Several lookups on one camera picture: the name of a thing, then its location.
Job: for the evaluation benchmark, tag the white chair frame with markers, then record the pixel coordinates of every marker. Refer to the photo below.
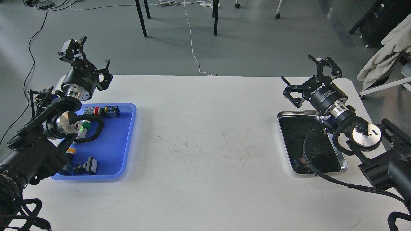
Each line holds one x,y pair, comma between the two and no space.
404,82

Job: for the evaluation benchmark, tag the red push button switch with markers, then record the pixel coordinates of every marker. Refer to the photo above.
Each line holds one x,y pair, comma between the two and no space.
112,112

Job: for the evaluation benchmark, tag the blue plastic tray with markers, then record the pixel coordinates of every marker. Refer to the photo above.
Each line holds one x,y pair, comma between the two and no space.
110,149

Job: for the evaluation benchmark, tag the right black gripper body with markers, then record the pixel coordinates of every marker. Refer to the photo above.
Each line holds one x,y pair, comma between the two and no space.
323,94

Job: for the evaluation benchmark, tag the silver metal tray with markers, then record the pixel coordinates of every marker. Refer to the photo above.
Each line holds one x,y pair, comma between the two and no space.
294,128

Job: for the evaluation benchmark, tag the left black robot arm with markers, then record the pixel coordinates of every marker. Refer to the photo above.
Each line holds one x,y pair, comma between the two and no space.
38,150

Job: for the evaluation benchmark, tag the black square button switch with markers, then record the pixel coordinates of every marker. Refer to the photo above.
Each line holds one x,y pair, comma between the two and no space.
89,167

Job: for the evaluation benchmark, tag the beige cloth on chair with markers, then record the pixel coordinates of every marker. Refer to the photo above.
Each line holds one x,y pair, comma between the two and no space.
394,44

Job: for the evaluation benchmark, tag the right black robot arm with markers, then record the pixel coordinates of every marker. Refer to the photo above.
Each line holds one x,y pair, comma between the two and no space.
383,149

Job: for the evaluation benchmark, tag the black cabinet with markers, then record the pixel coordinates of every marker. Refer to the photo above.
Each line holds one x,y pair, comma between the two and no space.
381,19

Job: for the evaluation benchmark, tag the black table leg left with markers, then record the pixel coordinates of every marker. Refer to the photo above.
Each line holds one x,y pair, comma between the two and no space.
140,15

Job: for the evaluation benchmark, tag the green push button switch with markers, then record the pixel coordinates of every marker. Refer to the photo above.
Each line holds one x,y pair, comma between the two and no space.
85,127

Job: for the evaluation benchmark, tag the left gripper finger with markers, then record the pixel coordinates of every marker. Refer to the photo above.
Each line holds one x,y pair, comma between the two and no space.
107,77
72,52

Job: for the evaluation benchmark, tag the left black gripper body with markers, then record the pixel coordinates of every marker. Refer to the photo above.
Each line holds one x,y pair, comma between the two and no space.
81,80

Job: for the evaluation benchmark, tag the black table leg right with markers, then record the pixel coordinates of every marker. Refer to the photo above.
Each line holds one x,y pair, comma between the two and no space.
215,9

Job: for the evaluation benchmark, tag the yellow push button switch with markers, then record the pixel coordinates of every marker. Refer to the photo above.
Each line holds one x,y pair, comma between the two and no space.
71,152

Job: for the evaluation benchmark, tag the black table leg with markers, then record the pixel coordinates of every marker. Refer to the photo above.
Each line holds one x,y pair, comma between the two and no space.
215,9
140,15

